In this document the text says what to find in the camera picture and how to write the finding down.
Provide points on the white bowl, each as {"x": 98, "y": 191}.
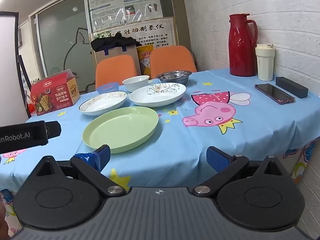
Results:
{"x": 136, "y": 83}

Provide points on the framed text board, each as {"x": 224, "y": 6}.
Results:
{"x": 165, "y": 33}

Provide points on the steel bowl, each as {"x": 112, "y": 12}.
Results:
{"x": 175, "y": 78}

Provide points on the orange chair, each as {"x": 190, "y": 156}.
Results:
{"x": 115, "y": 70}
{"x": 171, "y": 58}

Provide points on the red cracker box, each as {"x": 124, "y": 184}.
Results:
{"x": 55, "y": 97}

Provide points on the black cloth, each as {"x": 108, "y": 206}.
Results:
{"x": 113, "y": 42}

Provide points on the yellow snack bag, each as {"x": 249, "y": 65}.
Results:
{"x": 145, "y": 60}

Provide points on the green plate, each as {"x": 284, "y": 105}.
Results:
{"x": 120, "y": 127}

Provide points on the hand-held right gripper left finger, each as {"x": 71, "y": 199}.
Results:
{"x": 103, "y": 156}

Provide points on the smartphone in clear case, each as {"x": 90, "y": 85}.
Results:
{"x": 275, "y": 93}

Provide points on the blue printed tablecloth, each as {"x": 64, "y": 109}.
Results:
{"x": 180, "y": 142}

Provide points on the white tumbler cup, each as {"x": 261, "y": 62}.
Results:
{"x": 264, "y": 65}

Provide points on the blue translucent bowl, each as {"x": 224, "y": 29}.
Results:
{"x": 107, "y": 88}

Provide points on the large white floral plate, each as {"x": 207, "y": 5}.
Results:
{"x": 155, "y": 100}

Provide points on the red thermos jug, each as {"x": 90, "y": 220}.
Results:
{"x": 241, "y": 52}

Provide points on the brown paper bag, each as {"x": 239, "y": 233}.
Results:
{"x": 117, "y": 51}

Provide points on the wall poster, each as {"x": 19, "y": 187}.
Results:
{"x": 125, "y": 2}

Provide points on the whiteboard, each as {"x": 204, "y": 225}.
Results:
{"x": 7, "y": 67}

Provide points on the white plate with blue rim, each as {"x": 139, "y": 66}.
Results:
{"x": 102, "y": 105}

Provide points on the black rectangular case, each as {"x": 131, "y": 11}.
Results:
{"x": 291, "y": 87}

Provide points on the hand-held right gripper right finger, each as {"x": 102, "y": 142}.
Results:
{"x": 217, "y": 158}

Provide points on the frosted glass door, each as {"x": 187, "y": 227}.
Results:
{"x": 57, "y": 32}

